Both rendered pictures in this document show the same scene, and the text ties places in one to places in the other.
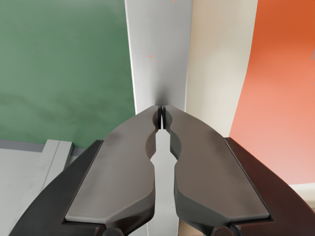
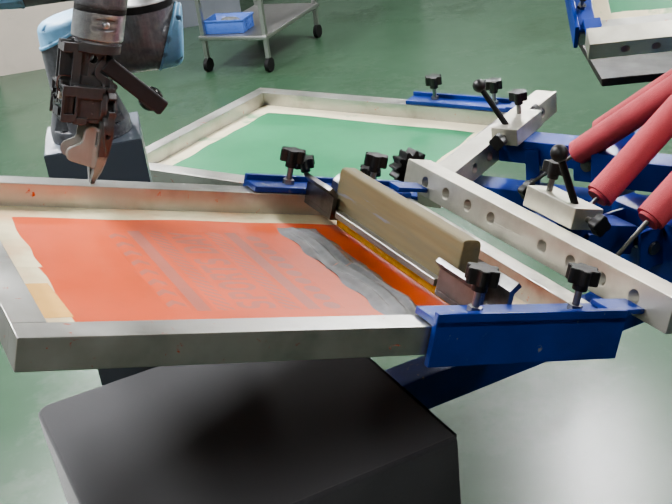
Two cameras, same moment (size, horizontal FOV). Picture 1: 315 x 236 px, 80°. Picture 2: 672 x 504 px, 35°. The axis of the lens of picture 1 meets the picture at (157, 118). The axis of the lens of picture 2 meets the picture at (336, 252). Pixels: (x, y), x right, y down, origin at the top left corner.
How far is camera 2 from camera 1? 1.65 m
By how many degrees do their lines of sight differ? 90
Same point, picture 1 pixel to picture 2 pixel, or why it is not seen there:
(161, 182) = (36, 180)
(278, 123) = (82, 228)
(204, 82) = (99, 212)
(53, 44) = not seen: outside the picture
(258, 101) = (94, 223)
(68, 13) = not seen: outside the picture
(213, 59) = (113, 214)
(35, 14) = not seen: outside the picture
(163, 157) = (59, 181)
